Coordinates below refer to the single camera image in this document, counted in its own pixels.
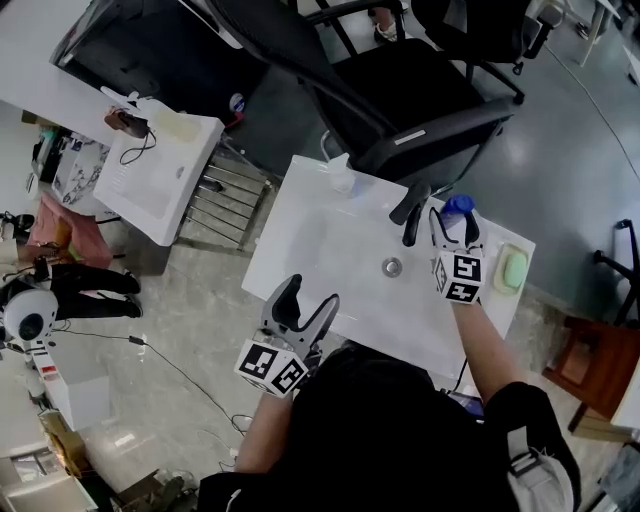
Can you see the white desk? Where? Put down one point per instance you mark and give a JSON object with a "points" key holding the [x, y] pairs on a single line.
{"points": [[35, 55]]}

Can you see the pale yellow soap dish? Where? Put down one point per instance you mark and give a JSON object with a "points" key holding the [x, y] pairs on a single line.
{"points": [[500, 280]]}

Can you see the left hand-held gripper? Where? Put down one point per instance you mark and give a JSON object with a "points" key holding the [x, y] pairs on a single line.
{"points": [[270, 367]]}

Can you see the person's right forearm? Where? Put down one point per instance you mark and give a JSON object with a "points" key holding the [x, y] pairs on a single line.
{"points": [[482, 345]]}

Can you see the white bottle with blue cap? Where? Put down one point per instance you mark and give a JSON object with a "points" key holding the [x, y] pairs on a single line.
{"points": [[457, 206]]}

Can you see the black office chair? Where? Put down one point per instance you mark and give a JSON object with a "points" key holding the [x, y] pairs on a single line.
{"points": [[480, 25], [390, 95]]}

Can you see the green soap bar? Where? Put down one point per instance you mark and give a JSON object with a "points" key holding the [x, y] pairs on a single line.
{"points": [[514, 270]]}

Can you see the white ceramic sink basin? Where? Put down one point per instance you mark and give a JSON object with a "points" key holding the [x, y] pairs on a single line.
{"points": [[340, 240], [155, 185]]}

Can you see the white shoulder bag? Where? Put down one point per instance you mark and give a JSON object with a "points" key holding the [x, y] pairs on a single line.
{"points": [[542, 475]]}

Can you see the black chair base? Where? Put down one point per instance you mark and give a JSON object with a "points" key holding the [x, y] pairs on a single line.
{"points": [[625, 270]]}

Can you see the brown wooden stool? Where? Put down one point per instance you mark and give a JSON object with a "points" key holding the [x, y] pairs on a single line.
{"points": [[595, 365]]}

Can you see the white box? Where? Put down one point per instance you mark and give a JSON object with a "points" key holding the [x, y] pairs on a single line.
{"points": [[75, 390]]}

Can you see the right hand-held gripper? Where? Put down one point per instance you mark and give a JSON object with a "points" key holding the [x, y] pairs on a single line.
{"points": [[462, 275]]}

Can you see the marble patterned box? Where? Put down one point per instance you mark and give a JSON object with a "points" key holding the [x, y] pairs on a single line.
{"points": [[80, 172]]}

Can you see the metal sink drain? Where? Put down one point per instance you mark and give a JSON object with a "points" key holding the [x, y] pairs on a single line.
{"points": [[392, 266]]}

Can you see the person's left forearm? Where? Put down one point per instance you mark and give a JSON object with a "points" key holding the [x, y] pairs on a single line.
{"points": [[262, 435]]}

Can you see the black faucet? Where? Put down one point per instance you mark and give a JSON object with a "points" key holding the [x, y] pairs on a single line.
{"points": [[412, 200]]}

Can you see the pink cloth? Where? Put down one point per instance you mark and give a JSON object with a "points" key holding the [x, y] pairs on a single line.
{"points": [[70, 235]]}

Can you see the white round-headed robot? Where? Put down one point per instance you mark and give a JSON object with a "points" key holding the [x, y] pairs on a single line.
{"points": [[27, 315]]}

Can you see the person's black clothing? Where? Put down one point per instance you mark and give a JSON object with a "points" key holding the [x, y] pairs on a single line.
{"points": [[380, 440]]}

